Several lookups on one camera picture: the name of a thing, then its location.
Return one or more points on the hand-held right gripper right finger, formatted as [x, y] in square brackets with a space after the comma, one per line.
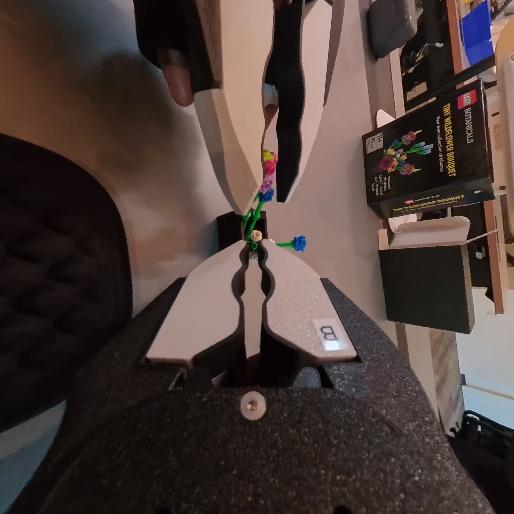
[297, 309]

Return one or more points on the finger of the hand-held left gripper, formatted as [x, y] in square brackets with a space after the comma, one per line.
[234, 141]
[321, 61]

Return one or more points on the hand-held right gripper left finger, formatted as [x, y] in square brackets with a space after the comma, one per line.
[196, 309]

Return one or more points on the multicoloured brick flower stem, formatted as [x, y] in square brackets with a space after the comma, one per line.
[268, 187]

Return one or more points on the colourful LEGO flower model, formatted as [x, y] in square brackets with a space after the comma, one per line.
[229, 228]

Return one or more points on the white desk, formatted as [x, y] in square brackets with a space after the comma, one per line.
[346, 250]

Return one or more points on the person's left hand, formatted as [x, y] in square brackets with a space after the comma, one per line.
[177, 78]

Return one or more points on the grey pouch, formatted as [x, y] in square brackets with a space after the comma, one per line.
[392, 28]

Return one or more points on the open plain black box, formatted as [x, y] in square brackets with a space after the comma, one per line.
[426, 289]

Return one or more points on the black flower-print product box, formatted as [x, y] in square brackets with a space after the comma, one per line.
[430, 133]

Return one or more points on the black quilted armrest pad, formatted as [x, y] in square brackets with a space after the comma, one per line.
[56, 281]

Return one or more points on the blue storage bin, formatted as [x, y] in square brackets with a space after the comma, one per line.
[478, 32]

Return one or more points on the black bag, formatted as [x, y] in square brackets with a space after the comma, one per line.
[490, 449]

